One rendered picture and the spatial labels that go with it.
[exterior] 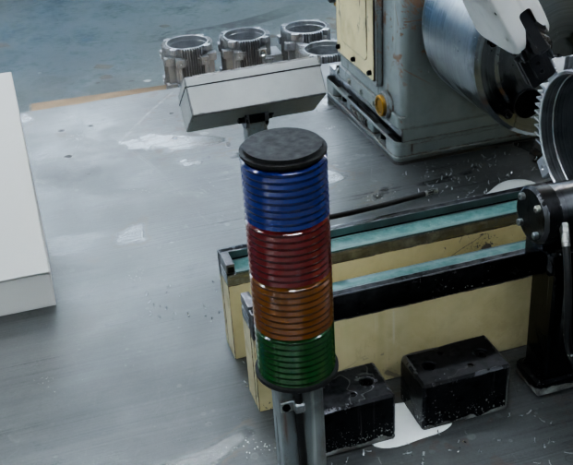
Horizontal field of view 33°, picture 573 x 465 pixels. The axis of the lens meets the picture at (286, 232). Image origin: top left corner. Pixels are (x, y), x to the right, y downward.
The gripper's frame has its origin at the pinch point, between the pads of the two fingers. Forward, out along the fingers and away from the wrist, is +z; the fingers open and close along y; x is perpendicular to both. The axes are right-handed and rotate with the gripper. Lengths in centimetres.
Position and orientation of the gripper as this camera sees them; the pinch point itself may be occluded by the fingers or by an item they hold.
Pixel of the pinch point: (534, 65)
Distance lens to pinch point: 117.1
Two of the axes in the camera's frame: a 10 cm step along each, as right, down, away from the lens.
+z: 5.2, 6.6, 5.4
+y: 3.0, 4.5, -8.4
